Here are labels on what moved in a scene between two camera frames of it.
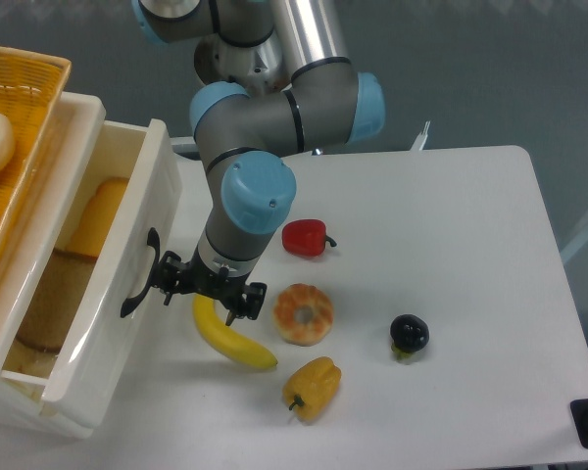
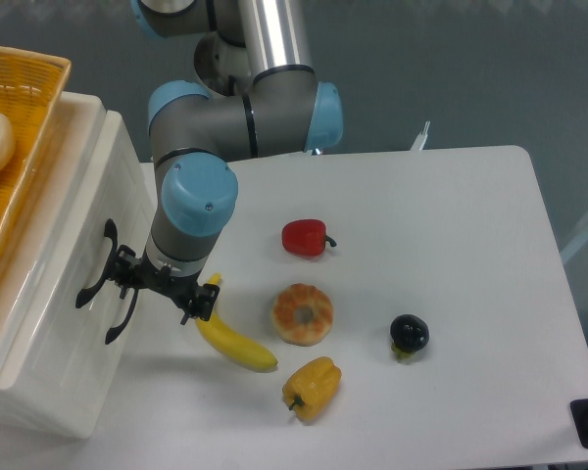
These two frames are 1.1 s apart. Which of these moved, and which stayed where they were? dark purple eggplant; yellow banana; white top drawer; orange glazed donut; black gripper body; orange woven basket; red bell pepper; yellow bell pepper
Moved: white top drawer; black gripper body
Stayed: orange glazed donut; yellow bell pepper; red bell pepper; dark purple eggplant; orange woven basket; yellow banana
